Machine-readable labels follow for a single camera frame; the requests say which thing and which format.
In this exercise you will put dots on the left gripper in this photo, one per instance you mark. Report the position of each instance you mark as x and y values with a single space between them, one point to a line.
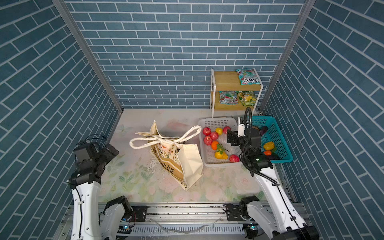
109 156

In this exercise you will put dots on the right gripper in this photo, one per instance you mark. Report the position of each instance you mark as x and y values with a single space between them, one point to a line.
234 134

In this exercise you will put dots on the cream canvas grocery bag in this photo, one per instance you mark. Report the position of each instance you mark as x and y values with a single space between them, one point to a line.
181 160

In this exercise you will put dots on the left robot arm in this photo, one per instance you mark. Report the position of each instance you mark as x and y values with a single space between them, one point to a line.
85 183

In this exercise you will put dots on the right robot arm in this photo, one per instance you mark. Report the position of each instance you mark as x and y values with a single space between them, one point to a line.
270 195

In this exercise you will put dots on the yellow green candy bag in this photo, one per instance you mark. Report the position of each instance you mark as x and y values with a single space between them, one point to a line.
247 98

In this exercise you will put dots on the pink green candy bag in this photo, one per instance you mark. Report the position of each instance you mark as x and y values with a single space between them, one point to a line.
228 97

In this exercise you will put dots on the green snack bag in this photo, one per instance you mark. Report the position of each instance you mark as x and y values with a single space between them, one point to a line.
248 77

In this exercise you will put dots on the yellow bell pepper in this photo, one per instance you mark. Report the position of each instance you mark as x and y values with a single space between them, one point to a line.
269 146

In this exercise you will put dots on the purple eggplant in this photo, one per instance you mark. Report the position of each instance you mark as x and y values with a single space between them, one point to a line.
263 130

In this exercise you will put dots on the orange carrot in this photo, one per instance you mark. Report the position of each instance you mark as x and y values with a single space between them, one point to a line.
267 153

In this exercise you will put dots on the red apple front right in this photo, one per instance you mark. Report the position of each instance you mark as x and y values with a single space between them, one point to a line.
234 159

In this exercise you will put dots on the red apple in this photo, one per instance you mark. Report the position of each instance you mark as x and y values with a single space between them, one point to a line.
206 131
226 130
234 159
214 135
208 140

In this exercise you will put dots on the teal plastic basket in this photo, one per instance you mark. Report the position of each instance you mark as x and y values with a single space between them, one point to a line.
274 135

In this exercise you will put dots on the red apple back right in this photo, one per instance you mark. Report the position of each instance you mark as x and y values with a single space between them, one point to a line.
226 130

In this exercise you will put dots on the yellow pear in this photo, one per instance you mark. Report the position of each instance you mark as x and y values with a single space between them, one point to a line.
221 155

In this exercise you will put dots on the yellow lemon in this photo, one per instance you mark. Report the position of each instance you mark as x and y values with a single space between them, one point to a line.
219 131

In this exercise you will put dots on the small orange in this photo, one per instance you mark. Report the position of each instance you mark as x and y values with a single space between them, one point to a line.
214 145

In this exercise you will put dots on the red apple middle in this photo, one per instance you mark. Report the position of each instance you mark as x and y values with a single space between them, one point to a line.
214 135

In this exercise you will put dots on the red apple front left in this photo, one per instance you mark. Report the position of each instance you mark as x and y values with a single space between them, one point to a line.
208 140

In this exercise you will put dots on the red apple back left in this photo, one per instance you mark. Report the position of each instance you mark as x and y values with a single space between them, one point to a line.
206 131

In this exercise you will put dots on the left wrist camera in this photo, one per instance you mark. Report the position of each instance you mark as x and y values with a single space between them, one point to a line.
86 155

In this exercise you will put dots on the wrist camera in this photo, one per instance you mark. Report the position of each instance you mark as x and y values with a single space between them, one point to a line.
86 155
241 127

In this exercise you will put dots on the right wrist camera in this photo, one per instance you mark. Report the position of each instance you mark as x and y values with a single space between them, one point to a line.
241 127

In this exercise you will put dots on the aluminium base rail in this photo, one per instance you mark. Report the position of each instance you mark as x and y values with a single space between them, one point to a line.
158 220

